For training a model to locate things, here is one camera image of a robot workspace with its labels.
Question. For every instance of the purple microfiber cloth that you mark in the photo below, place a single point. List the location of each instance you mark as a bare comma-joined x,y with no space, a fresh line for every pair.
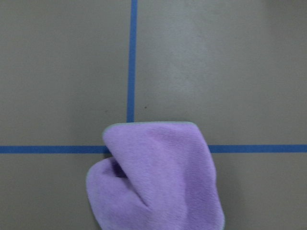
160,176

